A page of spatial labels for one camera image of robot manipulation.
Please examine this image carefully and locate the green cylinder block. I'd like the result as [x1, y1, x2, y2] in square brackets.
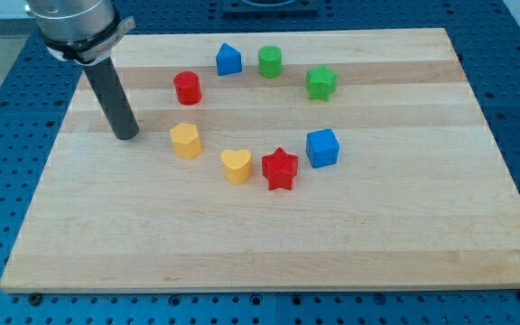
[258, 45, 283, 79]

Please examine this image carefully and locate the red star block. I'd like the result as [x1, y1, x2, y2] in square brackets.
[261, 147, 299, 190]

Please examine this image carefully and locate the light wooden board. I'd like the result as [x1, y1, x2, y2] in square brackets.
[0, 28, 520, 293]

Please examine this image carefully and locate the blue cube block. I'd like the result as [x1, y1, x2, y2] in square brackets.
[305, 128, 339, 168]

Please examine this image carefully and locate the green star block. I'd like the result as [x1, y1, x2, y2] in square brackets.
[305, 65, 339, 102]

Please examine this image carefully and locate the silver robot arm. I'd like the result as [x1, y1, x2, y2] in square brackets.
[24, 0, 135, 66]

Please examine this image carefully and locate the yellow heart block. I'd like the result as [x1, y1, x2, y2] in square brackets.
[220, 149, 253, 185]

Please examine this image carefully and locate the yellow hexagon block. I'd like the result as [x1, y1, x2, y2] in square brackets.
[170, 123, 202, 160]

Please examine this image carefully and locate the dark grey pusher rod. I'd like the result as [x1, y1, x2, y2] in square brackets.
[84, 57, 139, 140]

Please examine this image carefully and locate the red cylinder block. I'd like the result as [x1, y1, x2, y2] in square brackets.
[173, 70, 202, 106]

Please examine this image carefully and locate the blue triangular prism block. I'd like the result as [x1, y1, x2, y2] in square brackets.
[216, 43, 243, 76]

